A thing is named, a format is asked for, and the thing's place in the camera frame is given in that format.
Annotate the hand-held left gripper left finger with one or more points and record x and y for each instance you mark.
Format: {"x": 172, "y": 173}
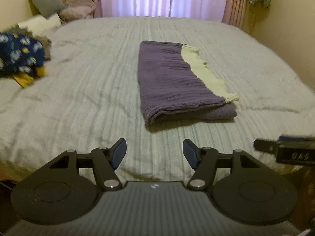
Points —
{"x": 118, "y": 154}

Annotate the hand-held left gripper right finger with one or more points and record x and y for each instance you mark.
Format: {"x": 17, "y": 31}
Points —
{"x": 190, "y": 154}

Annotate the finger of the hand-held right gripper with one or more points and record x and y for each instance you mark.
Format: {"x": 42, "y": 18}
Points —
{"x": 267, "y": 146}

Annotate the purple and cream knit cardigan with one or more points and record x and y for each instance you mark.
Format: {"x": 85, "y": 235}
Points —
{"x": 182, "y": 83}

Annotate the bed with grey striped bedspread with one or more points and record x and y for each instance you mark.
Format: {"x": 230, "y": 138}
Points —
{"x": 86, "y": 98}

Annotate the yellow cloth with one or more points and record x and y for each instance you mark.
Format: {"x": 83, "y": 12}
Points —
{"x": 27, "y": 77}

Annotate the navy printed garment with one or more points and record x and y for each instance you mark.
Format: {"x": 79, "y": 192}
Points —
{"x": 19, "y": 54}

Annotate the pink drape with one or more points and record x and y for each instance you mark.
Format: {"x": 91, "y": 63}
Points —
{"x": 235, "y": 3}

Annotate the white pillow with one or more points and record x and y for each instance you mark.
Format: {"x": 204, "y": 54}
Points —
{"x": 39, "y": 24}

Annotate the pink fluffy pillow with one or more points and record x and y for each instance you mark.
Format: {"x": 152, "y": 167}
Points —
{"x": 77, "y": 6}

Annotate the grey pillow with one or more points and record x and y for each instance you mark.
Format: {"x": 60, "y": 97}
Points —
{"x": 45, "y": 2}

